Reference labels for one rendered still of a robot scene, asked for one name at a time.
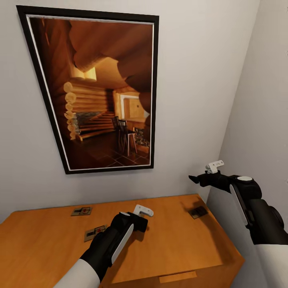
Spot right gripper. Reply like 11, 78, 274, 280
189, 170, 222, 189

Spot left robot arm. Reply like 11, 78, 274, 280
53, 204, 154, 288

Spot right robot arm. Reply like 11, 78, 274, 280
189, 160, 288, 288

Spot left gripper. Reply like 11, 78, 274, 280
128, 212, 148, 233

